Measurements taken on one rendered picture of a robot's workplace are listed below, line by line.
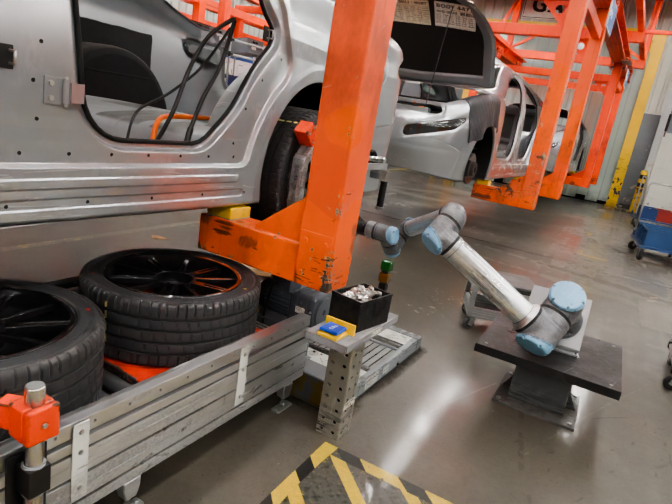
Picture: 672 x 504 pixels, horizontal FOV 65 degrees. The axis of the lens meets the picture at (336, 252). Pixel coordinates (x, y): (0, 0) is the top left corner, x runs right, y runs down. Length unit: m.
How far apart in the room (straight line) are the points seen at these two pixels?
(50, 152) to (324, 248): 0.94
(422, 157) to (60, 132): 3.75
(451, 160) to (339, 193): 3.24
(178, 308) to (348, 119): 0.87
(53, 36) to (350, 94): 0.91
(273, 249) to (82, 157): 0.78
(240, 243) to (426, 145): 3.05
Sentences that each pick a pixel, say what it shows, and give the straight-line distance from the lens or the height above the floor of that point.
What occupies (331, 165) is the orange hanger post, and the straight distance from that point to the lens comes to 1.93.
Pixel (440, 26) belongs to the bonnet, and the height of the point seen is 2.17.
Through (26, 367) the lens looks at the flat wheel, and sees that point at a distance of 1.46.
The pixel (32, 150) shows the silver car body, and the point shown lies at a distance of 1.70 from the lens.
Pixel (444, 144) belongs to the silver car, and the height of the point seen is 1.06.
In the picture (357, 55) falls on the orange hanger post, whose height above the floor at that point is 1.38.
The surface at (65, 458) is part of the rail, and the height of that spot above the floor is 0.30.
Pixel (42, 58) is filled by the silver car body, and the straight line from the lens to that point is 1.69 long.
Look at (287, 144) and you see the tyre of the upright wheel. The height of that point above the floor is 1.01.
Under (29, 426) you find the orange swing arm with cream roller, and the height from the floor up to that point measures 0.48.
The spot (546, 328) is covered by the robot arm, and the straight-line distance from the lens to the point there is 2.38.
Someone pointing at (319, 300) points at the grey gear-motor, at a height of 0.38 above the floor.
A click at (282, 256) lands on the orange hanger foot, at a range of 2.09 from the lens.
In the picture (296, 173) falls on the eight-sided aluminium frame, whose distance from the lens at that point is 2.43.
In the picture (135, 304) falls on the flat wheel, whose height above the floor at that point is 0.49.
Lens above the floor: 1.19
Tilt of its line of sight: 15 degrees down
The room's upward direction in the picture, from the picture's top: 10 degrees clockwise
